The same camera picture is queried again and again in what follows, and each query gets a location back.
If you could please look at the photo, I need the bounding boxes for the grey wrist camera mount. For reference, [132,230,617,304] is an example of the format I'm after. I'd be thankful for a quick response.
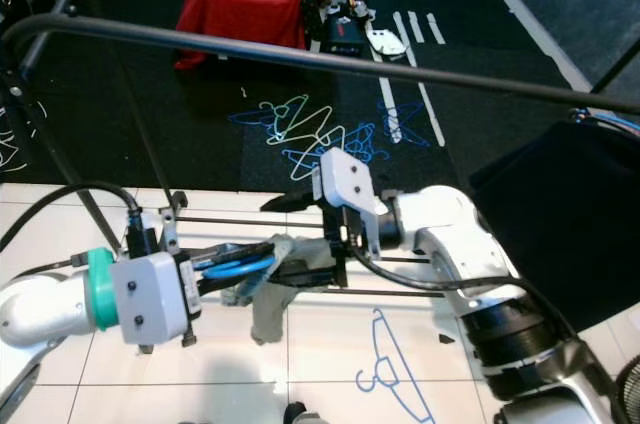
[312,149,383,245]
[108,249,199,347]

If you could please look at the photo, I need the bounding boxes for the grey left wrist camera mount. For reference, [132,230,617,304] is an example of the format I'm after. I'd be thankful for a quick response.
[108,249,199,347]

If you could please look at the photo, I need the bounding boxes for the white plastic part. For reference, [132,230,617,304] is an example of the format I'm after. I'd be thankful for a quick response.
[365,29,406,55]

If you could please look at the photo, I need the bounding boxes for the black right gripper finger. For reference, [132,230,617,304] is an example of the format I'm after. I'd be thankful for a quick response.
[259,186,327,214]
[275,263,347,293]

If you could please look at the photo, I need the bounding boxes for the black floor machine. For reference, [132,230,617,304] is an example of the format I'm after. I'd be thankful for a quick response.
[300,0,371,50]

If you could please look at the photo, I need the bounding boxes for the black robot foot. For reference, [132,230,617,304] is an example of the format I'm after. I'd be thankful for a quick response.
[285,401,329,424]

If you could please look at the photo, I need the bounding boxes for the short white floor strip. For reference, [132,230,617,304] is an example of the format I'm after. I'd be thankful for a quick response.
[425,12,446,43]
[407,12,426,43]

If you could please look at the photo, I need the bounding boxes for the white wire hanger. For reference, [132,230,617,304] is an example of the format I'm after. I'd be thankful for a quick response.
[0,124,26,170]

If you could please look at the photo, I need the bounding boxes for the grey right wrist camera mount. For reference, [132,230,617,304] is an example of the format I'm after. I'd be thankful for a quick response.
[312,149,383,245]

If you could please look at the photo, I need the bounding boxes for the grey shorts printed waistband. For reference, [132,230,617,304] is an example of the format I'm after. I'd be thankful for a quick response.
[220,234,346,345]

